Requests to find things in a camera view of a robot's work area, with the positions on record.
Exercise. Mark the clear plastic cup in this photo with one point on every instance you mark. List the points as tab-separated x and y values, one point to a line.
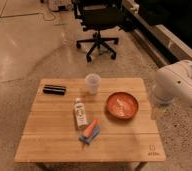
92	82

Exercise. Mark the black rectangular case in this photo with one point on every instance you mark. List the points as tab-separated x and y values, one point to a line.
54	89

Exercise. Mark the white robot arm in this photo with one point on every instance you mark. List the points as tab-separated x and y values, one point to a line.
172	81

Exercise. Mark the white lotion bottle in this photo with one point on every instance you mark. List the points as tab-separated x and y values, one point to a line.
80	114

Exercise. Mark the black office chair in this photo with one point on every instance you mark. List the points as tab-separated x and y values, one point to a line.
98	15

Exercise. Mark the orange carrot toy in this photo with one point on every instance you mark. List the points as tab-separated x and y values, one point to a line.
87	132

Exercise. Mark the orange ceramic bowl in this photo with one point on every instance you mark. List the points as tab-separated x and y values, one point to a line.
122	105

